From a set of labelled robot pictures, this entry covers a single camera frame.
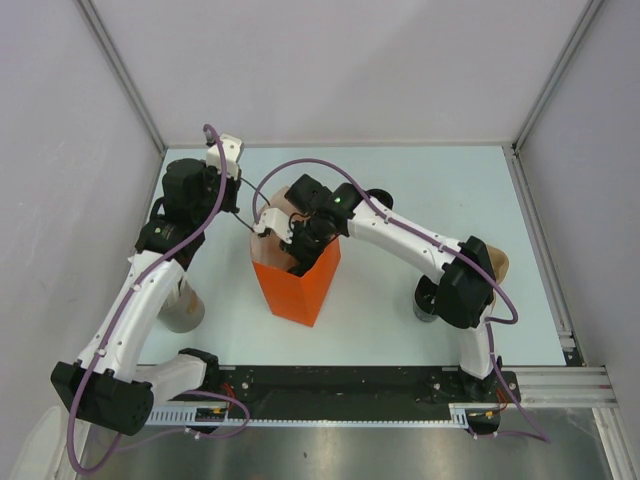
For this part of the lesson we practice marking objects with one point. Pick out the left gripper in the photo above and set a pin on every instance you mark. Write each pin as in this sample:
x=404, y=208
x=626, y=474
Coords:
x=232, y=186

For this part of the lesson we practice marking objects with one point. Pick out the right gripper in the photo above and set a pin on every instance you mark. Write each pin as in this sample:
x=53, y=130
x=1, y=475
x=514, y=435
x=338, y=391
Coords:
x=306, y=259

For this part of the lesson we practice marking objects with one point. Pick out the orange paper bag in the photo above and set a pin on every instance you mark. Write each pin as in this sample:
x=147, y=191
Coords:
x=296, y=298

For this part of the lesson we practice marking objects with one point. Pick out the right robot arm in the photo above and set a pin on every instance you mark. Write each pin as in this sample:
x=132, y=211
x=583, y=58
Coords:
x=458, y=279

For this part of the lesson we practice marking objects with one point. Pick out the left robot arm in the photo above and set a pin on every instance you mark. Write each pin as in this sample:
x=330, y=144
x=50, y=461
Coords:
x=103, y=386

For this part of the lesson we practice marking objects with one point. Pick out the black coffee cup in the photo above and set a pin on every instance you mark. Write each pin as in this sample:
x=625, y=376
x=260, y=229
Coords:
x=424, y=300

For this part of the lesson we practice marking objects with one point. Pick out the black ribbed cup stack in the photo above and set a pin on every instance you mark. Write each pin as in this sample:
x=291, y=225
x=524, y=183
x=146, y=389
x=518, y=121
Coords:
x=382, y=196

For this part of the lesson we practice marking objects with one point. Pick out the grey straw holder cup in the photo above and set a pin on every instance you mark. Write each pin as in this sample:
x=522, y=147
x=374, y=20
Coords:
x=183, y=310

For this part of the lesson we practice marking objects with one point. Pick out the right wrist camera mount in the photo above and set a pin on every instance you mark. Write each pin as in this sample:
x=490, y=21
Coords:
x=274, y=224

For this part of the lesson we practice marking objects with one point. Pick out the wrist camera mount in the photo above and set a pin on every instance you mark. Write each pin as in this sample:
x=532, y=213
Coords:
x=274, y=224
x=233, y=148

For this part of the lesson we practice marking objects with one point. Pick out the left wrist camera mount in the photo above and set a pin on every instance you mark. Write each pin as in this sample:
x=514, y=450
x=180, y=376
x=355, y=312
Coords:
x=233, y=148

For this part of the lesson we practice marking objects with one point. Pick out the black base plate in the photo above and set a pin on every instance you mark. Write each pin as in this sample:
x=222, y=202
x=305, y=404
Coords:
x=358, y=393

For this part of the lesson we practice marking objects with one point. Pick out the grey slotted cable duct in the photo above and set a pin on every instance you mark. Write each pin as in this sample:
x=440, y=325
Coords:
x=212, y=416

